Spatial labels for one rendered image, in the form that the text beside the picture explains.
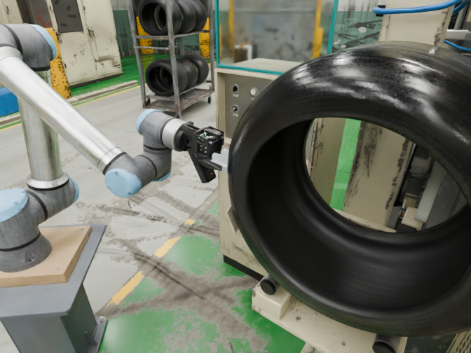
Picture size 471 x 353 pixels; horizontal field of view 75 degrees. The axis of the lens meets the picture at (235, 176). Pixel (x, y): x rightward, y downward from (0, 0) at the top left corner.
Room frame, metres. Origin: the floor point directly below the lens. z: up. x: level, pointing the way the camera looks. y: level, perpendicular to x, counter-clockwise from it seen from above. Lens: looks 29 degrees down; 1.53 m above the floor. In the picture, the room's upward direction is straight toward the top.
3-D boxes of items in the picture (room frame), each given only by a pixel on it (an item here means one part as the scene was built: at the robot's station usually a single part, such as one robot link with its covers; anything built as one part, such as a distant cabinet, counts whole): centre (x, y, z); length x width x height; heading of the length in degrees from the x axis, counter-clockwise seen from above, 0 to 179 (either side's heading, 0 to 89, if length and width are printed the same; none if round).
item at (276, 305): (0.68, -0.19, 0.83); 0.36 x 0.09 x 0.06; 144
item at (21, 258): (0.92, 0.85, 0.69); 0.19 x 0.19 x 0.10
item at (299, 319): (0.60, -0.30, 0.80); 0.37 x 0.36 x 0.02; 54
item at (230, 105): (1.52, -0.23, 0.63); 0.56 x 0.41 x 1.27; 54
